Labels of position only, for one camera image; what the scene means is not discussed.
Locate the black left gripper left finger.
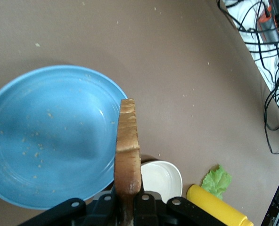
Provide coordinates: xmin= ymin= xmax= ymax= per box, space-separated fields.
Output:
xmin=19 ymin=192 xmax=118 ymax=226

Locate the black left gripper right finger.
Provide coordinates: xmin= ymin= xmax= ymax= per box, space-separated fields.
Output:
xmin=133 ymin=192 xmax=225 ymax=226

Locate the yellow squeeze bottle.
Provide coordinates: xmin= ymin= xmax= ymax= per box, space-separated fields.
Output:
xmin=186 ymin=184 xmax=254 ymax=226

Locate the brown bread slice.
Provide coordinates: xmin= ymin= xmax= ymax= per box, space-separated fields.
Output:
xmin=113 ymin=98 xmax=142 ymax=226

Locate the green lettuce leaf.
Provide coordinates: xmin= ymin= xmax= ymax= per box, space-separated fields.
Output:
xmin=201 ymin=164 xmax=232 ymax=201

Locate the beige plate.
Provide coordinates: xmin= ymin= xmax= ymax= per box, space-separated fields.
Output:
xmin=139 ymin=161 xmax=184 ymax=205

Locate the blue plate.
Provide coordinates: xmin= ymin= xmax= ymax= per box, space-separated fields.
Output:
xmin=0 ymin=65 xmax=128 ymax=210

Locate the long black looping cable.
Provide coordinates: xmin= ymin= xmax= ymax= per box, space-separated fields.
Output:
xmin=263 ymin=89 xmax=279 ymax=155

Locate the grey orange cable connector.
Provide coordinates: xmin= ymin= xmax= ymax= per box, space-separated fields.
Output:
xmin=257 ymin=2 xmax=279 ymax=44

